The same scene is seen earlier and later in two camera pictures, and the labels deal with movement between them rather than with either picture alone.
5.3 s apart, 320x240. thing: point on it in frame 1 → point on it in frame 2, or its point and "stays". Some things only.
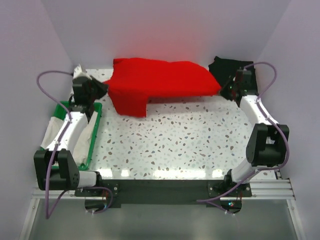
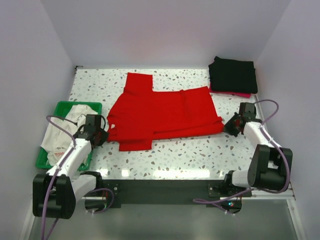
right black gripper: (222, 92) → (227, 127)
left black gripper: (102, 87) → (104, 136)
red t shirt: (135, 79) → (139, 114)
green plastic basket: (60, 110) stays
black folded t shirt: (222, 69) stays
